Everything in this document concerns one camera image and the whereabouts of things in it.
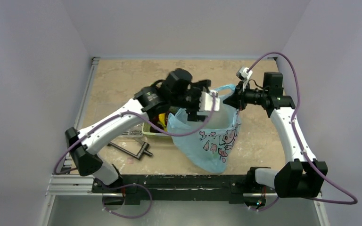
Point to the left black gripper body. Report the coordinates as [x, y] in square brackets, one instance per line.
[190, 99]

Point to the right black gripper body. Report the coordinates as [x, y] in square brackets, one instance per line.
[239, 97]

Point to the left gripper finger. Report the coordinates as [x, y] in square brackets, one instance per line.
[202, 85]
[196, 116]

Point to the light blue plastic bag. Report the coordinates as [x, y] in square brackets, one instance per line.
[210, 147]

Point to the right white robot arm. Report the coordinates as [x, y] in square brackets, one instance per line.
[298, 178]

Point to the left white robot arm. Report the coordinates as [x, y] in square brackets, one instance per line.
[176, 90]

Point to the yellow fake banana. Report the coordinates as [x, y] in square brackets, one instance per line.
[163, 120]

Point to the clear plastic screw box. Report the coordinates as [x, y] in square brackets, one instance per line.
[105, 109]

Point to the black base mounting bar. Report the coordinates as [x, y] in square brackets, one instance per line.
[233, 189]

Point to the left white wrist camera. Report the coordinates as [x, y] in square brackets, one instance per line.
[209, 101]

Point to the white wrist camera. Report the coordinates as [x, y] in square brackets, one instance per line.
[209, 101]
[244, 74]

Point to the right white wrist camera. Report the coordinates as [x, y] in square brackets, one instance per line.
[244, 74]

